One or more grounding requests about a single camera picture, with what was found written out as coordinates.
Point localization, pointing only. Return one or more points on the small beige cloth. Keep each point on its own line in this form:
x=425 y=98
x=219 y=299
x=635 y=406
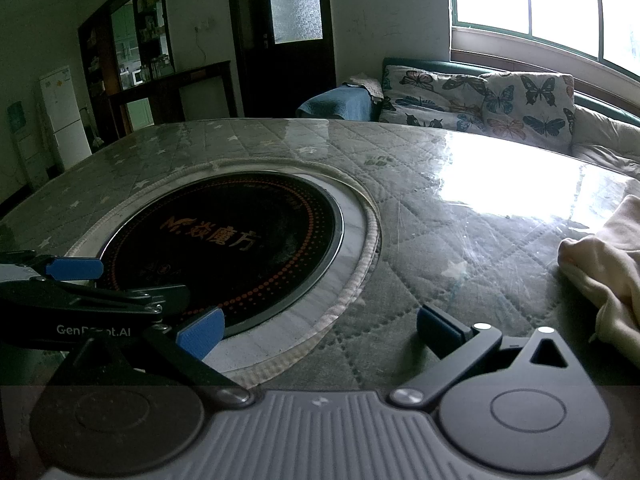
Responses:
x=367 y=85

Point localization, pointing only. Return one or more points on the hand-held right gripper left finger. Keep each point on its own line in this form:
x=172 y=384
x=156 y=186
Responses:
x=200 y=332

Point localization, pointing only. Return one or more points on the dark wooden sideboard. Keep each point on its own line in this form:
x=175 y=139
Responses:
x=200 y=90

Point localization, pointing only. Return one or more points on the white refrigerator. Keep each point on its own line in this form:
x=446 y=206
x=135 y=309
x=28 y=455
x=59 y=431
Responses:
x=65 y=115

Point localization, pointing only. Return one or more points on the beige pillow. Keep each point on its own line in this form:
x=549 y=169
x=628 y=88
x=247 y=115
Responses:
x=610 y=140

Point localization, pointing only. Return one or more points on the dark green sofa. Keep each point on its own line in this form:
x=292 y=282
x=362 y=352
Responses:
x=605 y=102

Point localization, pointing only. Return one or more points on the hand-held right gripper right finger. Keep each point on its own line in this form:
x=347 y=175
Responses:
x=437 y=327

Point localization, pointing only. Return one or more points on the dark wooden shelf cabinet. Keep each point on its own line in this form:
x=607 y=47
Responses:
x=100 y=60

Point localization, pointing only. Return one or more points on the black round induction cooktop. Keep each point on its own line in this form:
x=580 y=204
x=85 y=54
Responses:
x=225 y=230

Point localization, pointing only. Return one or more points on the dark wooden glass door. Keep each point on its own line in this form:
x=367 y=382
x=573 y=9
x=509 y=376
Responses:
x=295 y=75

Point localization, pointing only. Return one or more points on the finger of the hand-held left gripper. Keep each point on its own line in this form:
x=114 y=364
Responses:
x=75 y=268
x=150 y=296

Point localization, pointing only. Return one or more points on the cream garment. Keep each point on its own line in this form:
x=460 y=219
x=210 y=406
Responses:
x=610 y=260

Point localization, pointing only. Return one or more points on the square butterfly print pillow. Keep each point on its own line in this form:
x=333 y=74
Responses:
x=530 y=110

